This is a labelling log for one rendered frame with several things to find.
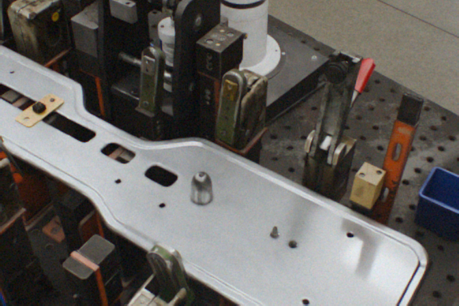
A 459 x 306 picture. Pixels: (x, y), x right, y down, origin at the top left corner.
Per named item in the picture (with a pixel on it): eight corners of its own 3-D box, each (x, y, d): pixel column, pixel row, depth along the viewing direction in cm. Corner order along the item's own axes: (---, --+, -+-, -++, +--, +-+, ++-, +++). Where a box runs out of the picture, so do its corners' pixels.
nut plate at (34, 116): (29, 128, 103) (27, 123, 102) (14, 119, 105) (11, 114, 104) (65, 102, 108) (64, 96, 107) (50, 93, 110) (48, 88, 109)
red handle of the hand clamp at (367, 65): (309, 143, 92) (356, 52, 94) (311, 147, 94) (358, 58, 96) (335, 154, 91) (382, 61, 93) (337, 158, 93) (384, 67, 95)
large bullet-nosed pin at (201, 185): (187, 205, 94) (186, 175, 89) (199, 192, 96) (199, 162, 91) (204, 214, 93) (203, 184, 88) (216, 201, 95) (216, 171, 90)
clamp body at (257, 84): (204, 233, 126) (201, 89, 100) (235, 197, 133) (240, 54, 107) (242, 254, 123) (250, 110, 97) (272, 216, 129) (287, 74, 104)
